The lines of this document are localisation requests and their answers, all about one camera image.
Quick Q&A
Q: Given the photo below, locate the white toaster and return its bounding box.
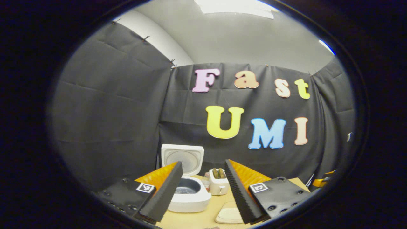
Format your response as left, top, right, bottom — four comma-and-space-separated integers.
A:
209, 169, 230, 196

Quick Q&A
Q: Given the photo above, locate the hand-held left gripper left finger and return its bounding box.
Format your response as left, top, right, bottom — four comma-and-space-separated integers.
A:
95, 161, 184, 225

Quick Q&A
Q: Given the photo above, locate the large ceiling light panel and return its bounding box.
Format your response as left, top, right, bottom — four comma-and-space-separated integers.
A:
194, 0, 274, 19

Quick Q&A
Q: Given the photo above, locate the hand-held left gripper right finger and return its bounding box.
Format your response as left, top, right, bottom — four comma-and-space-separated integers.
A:
224, 159, 312, 225

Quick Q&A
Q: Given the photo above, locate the black backdrop cloth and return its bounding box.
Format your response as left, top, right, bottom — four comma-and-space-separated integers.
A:
48, 21, 356, 191

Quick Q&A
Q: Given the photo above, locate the clear container of rice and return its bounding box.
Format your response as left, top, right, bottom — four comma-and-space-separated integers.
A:
215, 201, 245, 224

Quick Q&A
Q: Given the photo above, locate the white rice cooker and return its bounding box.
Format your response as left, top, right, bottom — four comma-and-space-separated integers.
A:
161, 144, 212, 213

